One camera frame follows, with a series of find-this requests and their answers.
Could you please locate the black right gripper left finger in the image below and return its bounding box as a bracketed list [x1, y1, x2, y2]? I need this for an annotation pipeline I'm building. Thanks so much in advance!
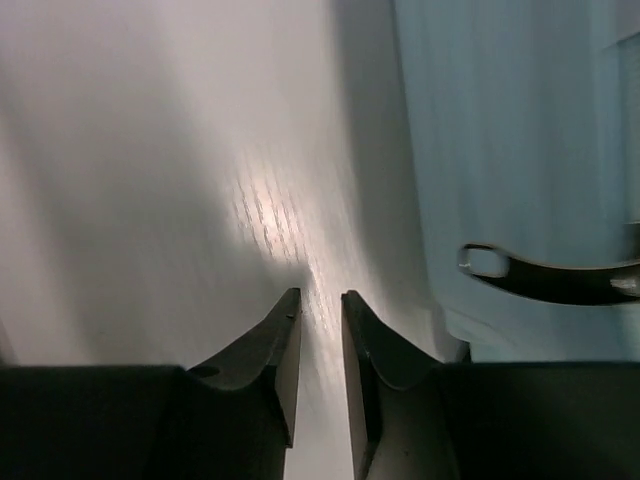
[1, 288, 301, 479]

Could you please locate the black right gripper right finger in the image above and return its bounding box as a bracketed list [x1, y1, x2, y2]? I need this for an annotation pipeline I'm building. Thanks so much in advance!
[341, 291, 639, 479]

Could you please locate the light blue suitcase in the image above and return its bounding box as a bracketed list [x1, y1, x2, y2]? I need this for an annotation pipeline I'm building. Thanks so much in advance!
[395, 1, 639, 361]

